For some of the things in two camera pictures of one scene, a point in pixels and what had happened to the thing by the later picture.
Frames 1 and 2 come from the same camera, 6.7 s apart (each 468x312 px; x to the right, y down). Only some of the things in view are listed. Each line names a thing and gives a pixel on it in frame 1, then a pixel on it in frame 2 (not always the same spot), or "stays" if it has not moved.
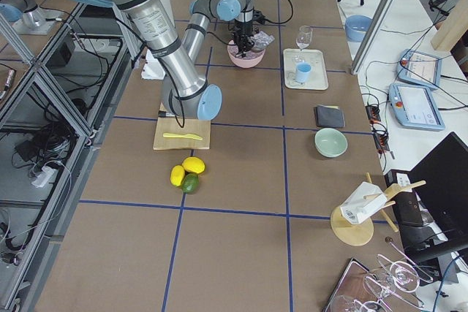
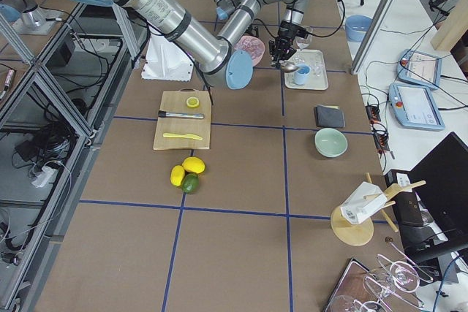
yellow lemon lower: (177, 175) stays
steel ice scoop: (260, 40) to (285, 66)
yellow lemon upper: (194, 164) stays
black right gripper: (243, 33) to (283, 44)
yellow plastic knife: (191, 136) stays
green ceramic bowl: (330, 142) stays
